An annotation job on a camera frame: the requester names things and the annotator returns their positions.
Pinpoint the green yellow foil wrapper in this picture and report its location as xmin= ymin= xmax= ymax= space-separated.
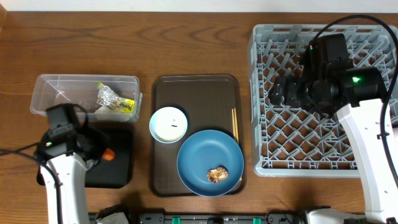
xmin=97 ymin=82 xmax=135 ymax=114

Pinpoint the white paper napkin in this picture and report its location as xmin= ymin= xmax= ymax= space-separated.
xmin=94 ymin=106 xmax=130 ymax=122

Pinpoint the orange carrot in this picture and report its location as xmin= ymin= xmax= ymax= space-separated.
xmin=102 ymin=148 xmax=116 ymax=161

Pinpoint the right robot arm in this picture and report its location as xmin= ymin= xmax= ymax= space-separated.
xmin=268 ymin=34 xmax=397 ymax=223

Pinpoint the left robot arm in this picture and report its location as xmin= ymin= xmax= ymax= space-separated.
xmin=35 ymin=103 xmax=109 ymax=223

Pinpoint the grey dishwasher rack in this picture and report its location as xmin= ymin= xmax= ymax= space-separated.
xmin=248 ymin=24 xmax=397 ymax=178

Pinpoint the dark brown serving tray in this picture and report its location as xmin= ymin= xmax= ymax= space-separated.
xmin=150 ymin=74 xmax=244 ymax=197

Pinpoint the dark blue plate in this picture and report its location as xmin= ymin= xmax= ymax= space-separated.
xmin=177 ymin=129 xmax=244 ymax=197

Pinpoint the brown food scrap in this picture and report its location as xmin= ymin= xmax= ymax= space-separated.
xmin=207 ymin=166 xmax=229 ymax=184

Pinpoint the light blue rice bowl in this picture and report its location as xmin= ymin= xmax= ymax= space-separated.
xmin=149 ymin=106 xmax=188 ymax=144

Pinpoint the clear plastic bin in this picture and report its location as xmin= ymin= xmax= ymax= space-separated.
xmin=30 ymin=74 xmax=142 ymax=123

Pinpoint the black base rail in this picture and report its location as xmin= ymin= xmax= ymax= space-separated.
xmin=88 ymin=205 xmax=368 ymax=224

